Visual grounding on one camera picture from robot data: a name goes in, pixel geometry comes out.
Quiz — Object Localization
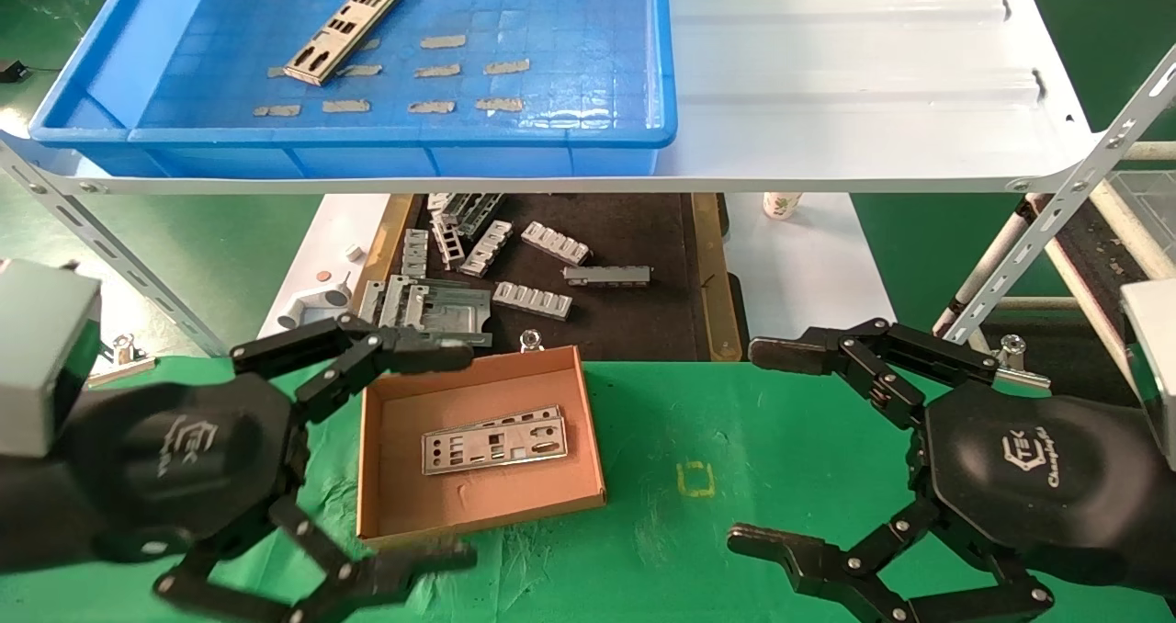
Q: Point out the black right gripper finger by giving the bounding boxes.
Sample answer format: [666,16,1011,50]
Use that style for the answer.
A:
[748,317,1003,431]
[726,496,1057,623]

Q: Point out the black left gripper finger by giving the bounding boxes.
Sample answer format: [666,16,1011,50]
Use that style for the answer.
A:
[229,313,477,427]
[153,498,480,623]

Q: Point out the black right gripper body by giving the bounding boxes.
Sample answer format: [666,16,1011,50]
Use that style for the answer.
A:
[922,382,1176,598]

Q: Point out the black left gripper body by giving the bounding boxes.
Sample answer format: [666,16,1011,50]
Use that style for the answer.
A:
[0,372,310,574]

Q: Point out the silver slotted shield plate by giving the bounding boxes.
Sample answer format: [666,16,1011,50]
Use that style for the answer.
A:
[420,405,570,476]
[282,0,407,87]

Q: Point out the brown cardboard box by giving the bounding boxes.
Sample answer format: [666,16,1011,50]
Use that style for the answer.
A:
[356,345,608,551]

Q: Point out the black tray with wooden rim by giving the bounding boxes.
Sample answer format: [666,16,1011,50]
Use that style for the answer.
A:
[365,191,744,364]

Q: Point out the clear plastic compartment box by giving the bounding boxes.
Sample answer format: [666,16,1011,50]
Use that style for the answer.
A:
[1106,170,1176,280]

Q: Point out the large flat grey metal plate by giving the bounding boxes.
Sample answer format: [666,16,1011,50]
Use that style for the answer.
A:
[384,274,495,349]

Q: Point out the small grey metal strip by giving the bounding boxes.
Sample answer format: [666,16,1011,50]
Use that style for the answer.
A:
[356,278,389,326]

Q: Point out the silver binder clip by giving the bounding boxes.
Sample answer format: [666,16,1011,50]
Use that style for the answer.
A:
[991,333,1054,393]
[86,333,158,388]

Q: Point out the long grey metal bar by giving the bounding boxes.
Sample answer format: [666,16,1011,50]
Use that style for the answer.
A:
[561,264,654,289]

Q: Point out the white metal shelf board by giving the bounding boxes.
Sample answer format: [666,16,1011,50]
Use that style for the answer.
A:
[0,0,1104,195]

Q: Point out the blue plastic bin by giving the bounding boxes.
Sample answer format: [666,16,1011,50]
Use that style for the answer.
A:
[27,0,680,181]

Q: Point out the grey metal ladder bracket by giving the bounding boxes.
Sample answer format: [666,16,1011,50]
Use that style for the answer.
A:
[431,213,466,271]

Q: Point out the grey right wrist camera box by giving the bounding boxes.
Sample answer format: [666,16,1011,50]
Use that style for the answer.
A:
[1119,278,1176,470]

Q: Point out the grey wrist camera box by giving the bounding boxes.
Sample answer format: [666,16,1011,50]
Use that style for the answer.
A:
[0,259,103,459]
[1119,278,1176,470]

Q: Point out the dark grey stacked metal bracket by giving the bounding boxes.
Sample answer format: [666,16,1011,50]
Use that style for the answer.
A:
[449,192,507,239]

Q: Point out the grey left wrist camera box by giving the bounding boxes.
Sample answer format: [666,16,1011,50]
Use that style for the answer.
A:
[0,259,103,459]

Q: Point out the perforated grey shelf post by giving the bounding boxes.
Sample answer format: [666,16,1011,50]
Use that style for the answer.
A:
[941,44,1176,345]
[0,134,228,359]

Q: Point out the pipe frame cart black deck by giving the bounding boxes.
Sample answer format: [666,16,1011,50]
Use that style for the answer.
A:
[955,141,1176,350]

